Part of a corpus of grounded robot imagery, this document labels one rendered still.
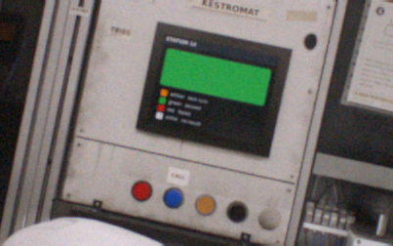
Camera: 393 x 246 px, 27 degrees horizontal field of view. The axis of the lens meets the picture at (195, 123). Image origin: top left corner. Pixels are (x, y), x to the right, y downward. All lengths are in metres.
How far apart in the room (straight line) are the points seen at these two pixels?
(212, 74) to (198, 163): 0.17
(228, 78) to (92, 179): 0.31
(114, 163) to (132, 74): 0.17
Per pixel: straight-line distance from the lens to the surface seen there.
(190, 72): 1.48
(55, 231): 0.77
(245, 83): 1.48
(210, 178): 1.51
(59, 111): 1.56
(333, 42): 1.52
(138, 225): 1.49
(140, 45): 1.52
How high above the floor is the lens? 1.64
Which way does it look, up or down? 3 degrees down
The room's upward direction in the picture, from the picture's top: 12 degrees clockwise
